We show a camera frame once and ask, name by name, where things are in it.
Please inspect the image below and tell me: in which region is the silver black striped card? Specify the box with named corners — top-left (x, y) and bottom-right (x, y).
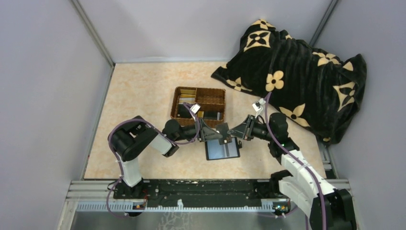
top-left (215, 123), bottom-right (232, 145)

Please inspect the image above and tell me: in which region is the black leather card holder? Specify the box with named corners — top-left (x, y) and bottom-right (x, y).
top-left (205, 137), bottom-right (242, 161)

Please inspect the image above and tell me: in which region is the gold credit card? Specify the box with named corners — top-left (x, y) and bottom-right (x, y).
top-left (197, 111), bottom-right (204, 118)

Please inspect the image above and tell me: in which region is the brown wicker divided basket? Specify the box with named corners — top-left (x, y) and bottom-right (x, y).
top-left (170, 86), bottom-right (226, 128)

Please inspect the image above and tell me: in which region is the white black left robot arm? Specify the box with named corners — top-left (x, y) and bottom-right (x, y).
top-left (107, 116), bottom-right (223, 188)

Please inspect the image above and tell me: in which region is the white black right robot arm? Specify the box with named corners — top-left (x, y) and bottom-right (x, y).
top-left (228, 113), bottom-right (357, 230)

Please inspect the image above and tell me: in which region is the black card in basket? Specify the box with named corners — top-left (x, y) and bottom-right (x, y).
top-left (177, 104), bottom-right (192, 119)

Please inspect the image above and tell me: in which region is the silver card in basket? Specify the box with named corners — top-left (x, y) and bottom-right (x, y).
top-left (178, 97), bottom-right (195, 104)

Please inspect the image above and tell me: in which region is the gold card in basket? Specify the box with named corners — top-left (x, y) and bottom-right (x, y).
top-left (180, 89), bottom-right (196, 98)

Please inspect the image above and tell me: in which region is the black wallet in basket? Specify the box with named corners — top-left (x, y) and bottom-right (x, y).
top-left (203, 111), bottom-right (222, 121)

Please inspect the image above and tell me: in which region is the black floral patterned blanket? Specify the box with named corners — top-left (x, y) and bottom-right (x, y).
top-left (212, 19), bottom-right (367, 144)

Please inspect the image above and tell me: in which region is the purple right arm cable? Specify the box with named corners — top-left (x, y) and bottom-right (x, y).
top-left (264, 92), bottom-right (327, 230)

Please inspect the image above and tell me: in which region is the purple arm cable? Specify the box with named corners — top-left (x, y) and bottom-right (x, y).
top-left (106, 102), bottom-right (202, 219)
top-left (264, 92), bottom-right (327, 230)

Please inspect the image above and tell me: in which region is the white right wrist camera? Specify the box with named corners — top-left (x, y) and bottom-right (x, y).
top-left (252, 98), bottom-right (266, 118)

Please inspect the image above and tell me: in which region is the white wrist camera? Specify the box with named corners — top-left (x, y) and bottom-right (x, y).
top-left (190, 103), bottom-right (201, 114)
top-left (252, 98), bottom-right (266, 118)

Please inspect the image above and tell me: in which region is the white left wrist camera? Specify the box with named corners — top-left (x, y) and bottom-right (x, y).
top-left (190, 103), bottom-right (201, 114)

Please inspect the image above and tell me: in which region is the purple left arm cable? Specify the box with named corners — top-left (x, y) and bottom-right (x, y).
top-left (106, 102), bottom-right (202, 219)

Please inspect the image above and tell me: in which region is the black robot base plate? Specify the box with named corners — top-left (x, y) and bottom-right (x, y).
top-left (109, 179), bottom-right (292, 213)

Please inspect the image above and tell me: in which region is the aluminium frame rail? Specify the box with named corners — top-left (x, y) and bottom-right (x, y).
top-left (65, 179), bottom-right (354, 213)

